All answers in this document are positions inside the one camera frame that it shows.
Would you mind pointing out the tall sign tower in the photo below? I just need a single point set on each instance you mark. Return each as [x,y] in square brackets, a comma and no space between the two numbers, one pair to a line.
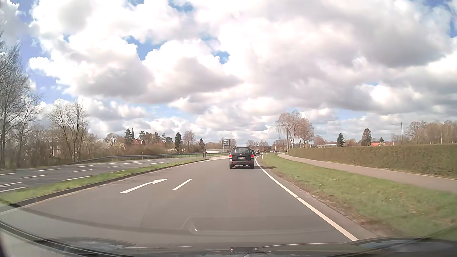
[225,144]

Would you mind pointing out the dark suv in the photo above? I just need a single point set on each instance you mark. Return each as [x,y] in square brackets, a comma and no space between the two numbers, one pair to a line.
[241,157]

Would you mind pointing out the bare birch trees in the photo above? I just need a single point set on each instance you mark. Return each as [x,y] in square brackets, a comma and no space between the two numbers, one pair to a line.
[294,128]

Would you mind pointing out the grey asphalt road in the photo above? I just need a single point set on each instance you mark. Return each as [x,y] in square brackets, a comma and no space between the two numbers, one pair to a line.
[214,207]

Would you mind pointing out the low white building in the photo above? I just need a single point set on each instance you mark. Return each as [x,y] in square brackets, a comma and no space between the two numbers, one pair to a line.
[326,145]

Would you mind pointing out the road markings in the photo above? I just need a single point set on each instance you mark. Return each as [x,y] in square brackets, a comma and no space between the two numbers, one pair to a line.
[307,205]

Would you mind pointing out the dark conifer tree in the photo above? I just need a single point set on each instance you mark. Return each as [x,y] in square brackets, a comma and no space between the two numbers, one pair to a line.
[340,140]
[366,137]

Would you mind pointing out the car's own bonnet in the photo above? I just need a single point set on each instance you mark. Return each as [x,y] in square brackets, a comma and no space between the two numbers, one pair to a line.
[228,251]

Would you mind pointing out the grass verge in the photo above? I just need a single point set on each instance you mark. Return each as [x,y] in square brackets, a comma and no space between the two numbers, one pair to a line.
[357,194]

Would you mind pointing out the row of bare trees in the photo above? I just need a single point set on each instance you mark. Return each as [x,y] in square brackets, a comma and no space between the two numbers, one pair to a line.
[68,139]

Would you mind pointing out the grass median strip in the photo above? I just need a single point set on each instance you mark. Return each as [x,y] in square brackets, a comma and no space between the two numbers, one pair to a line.
[71,184]

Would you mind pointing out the long trimmed hedge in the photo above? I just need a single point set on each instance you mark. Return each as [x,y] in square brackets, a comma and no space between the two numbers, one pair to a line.
[392,158]

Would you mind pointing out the grey cycle path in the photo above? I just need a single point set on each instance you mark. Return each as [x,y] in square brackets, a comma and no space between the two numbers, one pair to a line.
[392,175]

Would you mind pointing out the wood of bare trees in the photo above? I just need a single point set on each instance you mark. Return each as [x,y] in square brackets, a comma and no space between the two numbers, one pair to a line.
[432,132]

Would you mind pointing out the grey guard rail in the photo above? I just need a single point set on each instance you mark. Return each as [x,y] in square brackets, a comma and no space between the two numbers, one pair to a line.
[142,156]

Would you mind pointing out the lamp post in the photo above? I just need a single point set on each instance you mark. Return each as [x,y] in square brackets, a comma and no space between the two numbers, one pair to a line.
[401,133]

